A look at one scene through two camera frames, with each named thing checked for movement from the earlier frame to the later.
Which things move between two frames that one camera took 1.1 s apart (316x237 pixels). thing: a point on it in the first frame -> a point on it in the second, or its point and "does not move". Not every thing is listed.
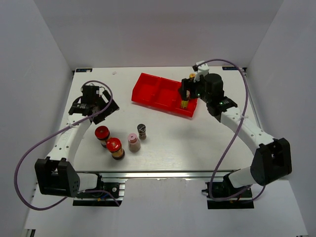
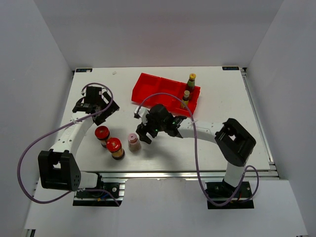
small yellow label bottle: [184, 103] does not move
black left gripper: [111, 108] does not move
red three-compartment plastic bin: [161, 93] does not move
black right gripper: [189, 84] -> [141, 132]
